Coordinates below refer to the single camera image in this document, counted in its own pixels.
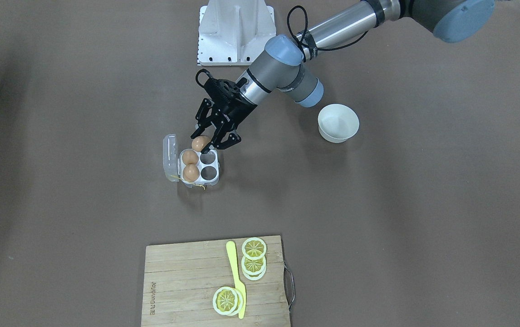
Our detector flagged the brown egg in box far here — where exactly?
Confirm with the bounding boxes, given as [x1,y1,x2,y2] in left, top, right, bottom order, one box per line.
[182,149,199,165]

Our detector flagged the white bowl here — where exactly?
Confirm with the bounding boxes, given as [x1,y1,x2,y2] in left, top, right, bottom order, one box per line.
[318,104,360,144]

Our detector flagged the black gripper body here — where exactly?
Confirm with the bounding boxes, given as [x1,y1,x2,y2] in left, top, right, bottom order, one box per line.
[211,99,257,134]

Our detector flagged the brown egg in box near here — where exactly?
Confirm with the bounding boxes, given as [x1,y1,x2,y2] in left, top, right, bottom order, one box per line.
[182,165,200,183]

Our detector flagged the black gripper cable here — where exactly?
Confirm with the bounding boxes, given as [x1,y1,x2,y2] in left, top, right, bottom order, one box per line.
[286,5,369,62]

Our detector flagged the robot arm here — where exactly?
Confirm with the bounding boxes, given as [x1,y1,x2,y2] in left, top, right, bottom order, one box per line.
[190,0,495,154]

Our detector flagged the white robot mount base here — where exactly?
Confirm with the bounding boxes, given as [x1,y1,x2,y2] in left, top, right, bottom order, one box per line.
[196,0,276,66]

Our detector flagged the lemon slice upper pair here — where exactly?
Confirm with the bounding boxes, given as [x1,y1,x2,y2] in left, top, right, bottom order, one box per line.
[241,256,267,277]

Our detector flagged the lemon slice under top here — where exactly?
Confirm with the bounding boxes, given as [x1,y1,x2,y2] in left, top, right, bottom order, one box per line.
[235,289,245,314]

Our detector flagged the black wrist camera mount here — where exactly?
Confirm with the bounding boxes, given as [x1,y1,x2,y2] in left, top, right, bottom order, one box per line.
[195,69,242,106]

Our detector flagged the yellow plastic knife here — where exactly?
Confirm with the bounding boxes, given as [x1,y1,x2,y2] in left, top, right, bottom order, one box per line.
[226,240,247,319]

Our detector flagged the brown egg from bowl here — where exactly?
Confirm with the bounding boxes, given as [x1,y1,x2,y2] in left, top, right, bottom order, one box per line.
[191,135,211,153]

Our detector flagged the wooden cutting board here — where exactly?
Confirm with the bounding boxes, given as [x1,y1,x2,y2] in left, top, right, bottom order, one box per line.
[141,235,293,327]

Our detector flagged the clear plastic egg box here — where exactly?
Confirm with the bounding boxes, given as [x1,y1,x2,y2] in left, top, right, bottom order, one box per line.
[162,134,220,188]

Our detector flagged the lemon slice pair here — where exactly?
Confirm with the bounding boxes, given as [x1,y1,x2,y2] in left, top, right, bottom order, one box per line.
[241,256,267,277]
[241,237,268,259]

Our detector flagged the brown egg in box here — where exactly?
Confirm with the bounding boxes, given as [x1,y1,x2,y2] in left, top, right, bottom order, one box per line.
[182,149,199,165]
[182,165,200,183]

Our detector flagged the lemon slice lower pair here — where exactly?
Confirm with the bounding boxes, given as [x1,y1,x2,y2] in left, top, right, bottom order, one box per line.
[241,237,268,259]

